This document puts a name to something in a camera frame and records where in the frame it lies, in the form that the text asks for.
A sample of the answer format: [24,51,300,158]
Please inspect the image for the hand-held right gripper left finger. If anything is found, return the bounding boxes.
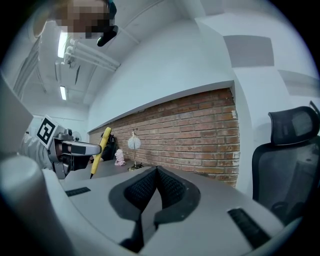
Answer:
[108,166,159,253]

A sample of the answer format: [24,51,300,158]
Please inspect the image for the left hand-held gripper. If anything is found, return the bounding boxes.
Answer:
[36,114,102,180]

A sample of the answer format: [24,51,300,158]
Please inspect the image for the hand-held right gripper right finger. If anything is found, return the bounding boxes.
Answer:
[153,165,202,230]

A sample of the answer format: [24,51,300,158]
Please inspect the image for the yellow utility knife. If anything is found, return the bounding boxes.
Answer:
[89,126,113,180]

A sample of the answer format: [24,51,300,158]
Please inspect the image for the person's left forearm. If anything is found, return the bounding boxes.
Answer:
[20,132,55,174]

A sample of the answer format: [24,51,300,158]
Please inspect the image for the black bag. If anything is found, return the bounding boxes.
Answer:
[100,133,117,162]

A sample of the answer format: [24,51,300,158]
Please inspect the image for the pink plush toy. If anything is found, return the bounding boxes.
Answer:
[114,148,127,167]

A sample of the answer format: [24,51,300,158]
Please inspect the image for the brass desk lamp white shade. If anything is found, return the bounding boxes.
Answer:
[127,128,144,172]

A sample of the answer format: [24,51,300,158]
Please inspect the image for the white ceiling pipes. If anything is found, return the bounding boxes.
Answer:
[63,38,121,72]

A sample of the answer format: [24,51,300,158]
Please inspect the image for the black mesh office chair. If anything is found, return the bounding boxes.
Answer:
[251,100,320,226]

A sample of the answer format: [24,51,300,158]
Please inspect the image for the long ceiling light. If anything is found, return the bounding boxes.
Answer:
[57,31,69,59]

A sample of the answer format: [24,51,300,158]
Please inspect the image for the ceiling cable tray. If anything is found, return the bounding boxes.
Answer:
[11,36,42,99]

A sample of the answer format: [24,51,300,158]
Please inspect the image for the black head-mounted camera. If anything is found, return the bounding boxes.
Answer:
[96,0,119,48]

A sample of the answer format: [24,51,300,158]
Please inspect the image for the grey square wall panel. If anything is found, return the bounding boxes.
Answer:
[222,34,275,69]

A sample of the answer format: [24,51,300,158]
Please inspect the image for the grey slanted wall panel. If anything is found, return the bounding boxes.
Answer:
[277,69,320,97]

